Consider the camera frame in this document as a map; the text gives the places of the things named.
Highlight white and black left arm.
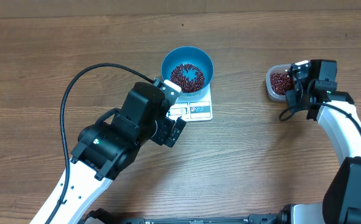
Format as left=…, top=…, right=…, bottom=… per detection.
left=32, top=80, right=185, bottom=223

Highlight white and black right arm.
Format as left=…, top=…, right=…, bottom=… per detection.
left=283, top=59, right=361, bottom=224

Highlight white digital kitchen scale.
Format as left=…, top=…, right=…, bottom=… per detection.
left=167, top=85, right=213, bottom=122

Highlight red beans in bowl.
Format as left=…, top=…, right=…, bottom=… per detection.
left=170, top=63, right=205, bottom=93

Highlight blue bowl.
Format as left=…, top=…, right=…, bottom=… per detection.
left=161, top=46, right=214, bottom=96

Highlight red adzuki beans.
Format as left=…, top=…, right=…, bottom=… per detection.
left=270, top=72, right=293, bottom=95

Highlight clear plastic food container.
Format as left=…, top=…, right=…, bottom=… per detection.
left=266, top=64, right=291, bottom=103

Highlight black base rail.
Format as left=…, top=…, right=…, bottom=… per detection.
left=78, top=208, right=291, bottom=224

